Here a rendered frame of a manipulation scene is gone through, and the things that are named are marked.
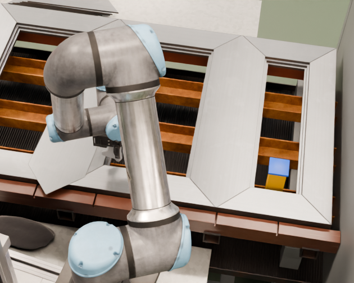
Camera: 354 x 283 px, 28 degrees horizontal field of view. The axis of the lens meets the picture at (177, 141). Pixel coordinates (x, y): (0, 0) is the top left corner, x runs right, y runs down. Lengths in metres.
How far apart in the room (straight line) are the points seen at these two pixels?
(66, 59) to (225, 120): 0.93
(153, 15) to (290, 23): 1.33
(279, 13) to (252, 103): 1.69
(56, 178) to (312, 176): 0.77
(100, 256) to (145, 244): 0.10
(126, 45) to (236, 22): 1.34
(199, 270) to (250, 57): 0.78
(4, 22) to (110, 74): 1.21
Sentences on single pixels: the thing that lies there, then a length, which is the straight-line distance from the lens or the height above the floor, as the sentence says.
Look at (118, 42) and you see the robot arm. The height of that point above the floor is 1.57.
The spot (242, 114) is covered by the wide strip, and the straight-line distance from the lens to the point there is 2.28.
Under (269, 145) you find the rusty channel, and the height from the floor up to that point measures 0.69.
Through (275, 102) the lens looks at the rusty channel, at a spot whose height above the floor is 0.68.
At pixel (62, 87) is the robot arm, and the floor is 1.48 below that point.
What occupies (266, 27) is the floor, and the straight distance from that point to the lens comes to 3.87.
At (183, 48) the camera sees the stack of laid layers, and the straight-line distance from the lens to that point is 2.49.
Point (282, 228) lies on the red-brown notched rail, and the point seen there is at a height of 0.83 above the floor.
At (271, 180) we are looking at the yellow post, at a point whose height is 0.85.
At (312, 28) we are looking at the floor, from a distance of 3.91.
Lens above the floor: 2.56
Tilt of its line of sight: 51 degrees down
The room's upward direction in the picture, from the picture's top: 3 degrees clockwise
